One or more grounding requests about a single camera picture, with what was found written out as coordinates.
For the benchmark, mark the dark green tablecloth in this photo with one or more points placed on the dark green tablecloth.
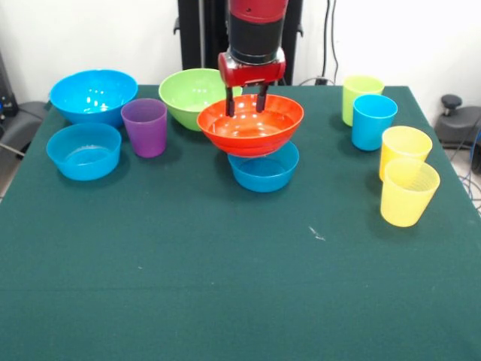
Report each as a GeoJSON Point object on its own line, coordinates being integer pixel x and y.
{"type": "Point", "coordinates": [240, 270]}

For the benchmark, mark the large blue bowl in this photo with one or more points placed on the large blue bowl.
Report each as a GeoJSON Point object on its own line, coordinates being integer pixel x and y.
{"type": "Point", "coordinates": [94, 94]}

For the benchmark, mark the green bowl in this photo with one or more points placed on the green bowl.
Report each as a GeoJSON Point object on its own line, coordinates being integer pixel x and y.
{"type": "Point", "coordinates": [184, 97]}

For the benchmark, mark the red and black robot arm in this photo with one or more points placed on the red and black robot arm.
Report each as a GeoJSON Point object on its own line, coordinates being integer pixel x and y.
{"type": "Point", "coordinates": [257, 34]}

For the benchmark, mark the black stand base with knob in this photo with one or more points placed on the black stand base with knob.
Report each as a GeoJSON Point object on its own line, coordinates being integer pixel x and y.
{"type": "Point", "coordinates": [462, 128]}

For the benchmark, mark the green cup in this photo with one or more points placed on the green cup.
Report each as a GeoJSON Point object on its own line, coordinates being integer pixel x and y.
{"type": "Point", "coordinates": [359, 90]}

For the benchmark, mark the yellow cup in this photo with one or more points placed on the yellow cup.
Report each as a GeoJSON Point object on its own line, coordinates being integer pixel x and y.
{"type": "Point", "coordinates": [406, 144]}
{"type": "Point", "coordinates": [407, 199]}

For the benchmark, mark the black device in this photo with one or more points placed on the black device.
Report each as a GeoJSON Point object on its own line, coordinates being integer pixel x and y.
{"type": "Point", "coordinates": [7, 94]}

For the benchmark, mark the purple cup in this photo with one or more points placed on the purple cup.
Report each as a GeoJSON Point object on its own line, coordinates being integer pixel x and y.
{"type": "Point", "coordinates": [144, 131]}

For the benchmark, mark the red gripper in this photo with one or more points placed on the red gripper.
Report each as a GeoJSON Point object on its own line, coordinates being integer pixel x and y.
{"type": "Point", "coordinates": [251, 74]}

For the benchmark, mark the orange bowl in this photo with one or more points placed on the orange bowl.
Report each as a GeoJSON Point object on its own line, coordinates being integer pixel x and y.
{"type": "Point", "coordinates": [248, 139]}

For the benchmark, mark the blue cup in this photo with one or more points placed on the blue cup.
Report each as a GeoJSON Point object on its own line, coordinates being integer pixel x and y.
{"type": "Point", "coordinates": [374, 124]}

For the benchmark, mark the small blue bowl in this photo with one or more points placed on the small blue bowl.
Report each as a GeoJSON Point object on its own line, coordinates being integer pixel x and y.
{"type": "Point", "coordinates": [82, 158]}
{"type": "Point", "coordinates": [263, 176]}

